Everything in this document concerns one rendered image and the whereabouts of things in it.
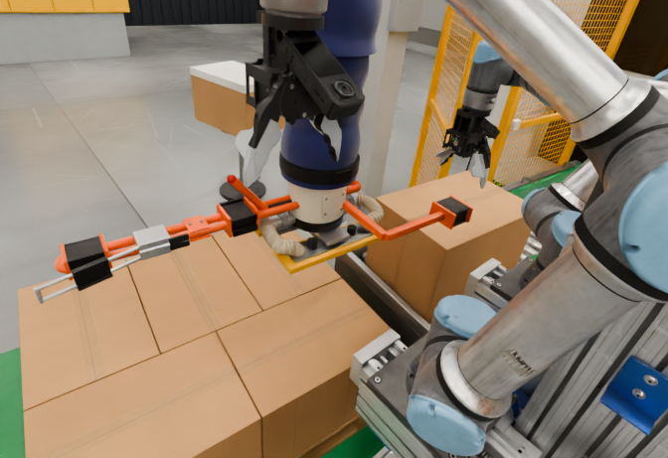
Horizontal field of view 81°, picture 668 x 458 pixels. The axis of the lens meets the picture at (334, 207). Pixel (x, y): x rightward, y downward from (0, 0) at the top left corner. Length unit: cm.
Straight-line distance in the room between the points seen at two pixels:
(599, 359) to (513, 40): 56
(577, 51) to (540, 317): 30
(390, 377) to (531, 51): 67
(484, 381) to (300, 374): 97
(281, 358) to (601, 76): 130
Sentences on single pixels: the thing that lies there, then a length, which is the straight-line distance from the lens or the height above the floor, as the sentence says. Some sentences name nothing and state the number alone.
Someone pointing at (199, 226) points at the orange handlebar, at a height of 119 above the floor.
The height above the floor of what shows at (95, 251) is 120.
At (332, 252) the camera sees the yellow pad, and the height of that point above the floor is 107.
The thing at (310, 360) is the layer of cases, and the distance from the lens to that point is 153.
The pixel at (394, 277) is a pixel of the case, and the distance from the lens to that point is 173.
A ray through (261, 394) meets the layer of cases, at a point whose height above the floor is 54.
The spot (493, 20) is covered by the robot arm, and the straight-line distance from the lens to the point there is 53.
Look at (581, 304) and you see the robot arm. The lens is 51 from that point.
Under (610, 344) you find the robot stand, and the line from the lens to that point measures 83.
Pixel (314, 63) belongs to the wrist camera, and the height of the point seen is 168.
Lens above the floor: 177
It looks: 32 degrees down
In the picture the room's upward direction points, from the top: 6 degrees clockwise
